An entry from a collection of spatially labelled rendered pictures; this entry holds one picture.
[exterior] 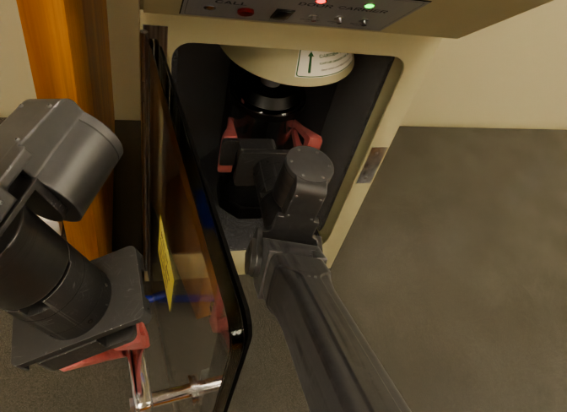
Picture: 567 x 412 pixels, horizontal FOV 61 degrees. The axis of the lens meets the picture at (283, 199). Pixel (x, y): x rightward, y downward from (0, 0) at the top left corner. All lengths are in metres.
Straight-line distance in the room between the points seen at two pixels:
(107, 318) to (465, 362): 0.64
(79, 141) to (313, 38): 0.28
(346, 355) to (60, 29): 0.31
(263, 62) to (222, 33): 0.08
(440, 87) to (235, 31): 0.83
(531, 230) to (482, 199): 0.12
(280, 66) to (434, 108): 0.78
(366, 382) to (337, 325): 0.07
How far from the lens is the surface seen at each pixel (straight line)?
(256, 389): 0.74
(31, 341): 0.41
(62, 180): 0.33
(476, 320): 0.94
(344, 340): 0.38
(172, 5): 0.43
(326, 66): 0.58
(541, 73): 1.40
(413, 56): 0.58
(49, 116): 0.33
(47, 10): 0.39
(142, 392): 0.45
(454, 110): 1.33
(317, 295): 0.44
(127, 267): 0.39
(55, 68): 0.41
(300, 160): 0.54
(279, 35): 0.51
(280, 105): 0.65
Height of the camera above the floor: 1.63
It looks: 46 degrees down
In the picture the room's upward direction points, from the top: 17 degrees clockwise
